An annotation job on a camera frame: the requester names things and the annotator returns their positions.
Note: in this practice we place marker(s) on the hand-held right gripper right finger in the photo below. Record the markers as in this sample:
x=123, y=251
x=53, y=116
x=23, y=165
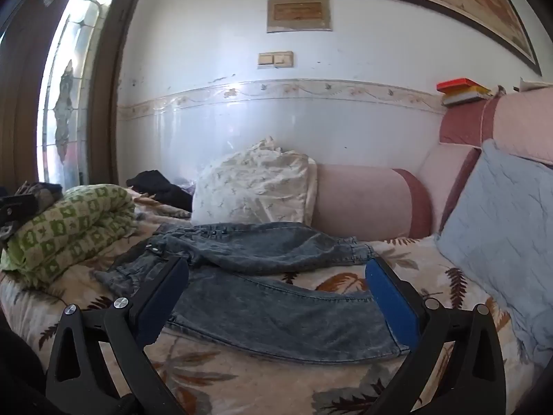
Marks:
x=391, y=302

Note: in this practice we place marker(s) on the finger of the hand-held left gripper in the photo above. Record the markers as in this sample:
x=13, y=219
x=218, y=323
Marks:
x=17, y=208

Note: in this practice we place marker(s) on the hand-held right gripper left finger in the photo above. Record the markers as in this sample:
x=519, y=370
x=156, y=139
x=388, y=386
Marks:
x=166, y=294

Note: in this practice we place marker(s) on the blue denim pants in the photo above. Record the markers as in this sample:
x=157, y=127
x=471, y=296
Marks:
x=259, y=311

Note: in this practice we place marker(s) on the green patterned quilt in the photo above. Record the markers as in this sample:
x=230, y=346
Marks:
x=77, y=233

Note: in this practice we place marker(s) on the pink bolster cushion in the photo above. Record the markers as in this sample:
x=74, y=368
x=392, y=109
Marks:
x=363, y=203

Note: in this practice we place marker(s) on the black cloth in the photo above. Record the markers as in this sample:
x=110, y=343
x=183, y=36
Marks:
x=164, y=190

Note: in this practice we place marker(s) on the leaf print blanket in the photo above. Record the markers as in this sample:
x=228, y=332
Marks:
x=242, y=380

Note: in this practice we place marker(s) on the wooden door with glass pane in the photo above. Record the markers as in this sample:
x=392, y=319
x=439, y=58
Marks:
x=73, y=95

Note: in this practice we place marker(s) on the light blue pillow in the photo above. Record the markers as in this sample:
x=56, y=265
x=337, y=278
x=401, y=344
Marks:
x=497, y=233

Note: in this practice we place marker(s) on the pink headboard cushion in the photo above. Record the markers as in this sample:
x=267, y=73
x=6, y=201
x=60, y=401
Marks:
x=440, y=181
x=518, y=125

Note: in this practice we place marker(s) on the white printed pillow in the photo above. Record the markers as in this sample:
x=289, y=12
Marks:
x=255, y=186

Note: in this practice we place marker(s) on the red book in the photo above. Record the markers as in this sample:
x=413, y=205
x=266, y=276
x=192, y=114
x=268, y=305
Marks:
x=458, y=84

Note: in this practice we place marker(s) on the beige light switch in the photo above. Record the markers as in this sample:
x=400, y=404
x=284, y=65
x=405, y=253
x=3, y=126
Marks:
x=275, y=59

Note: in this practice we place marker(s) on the framed wall plaque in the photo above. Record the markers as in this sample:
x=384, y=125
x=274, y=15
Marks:
x=299, y=11

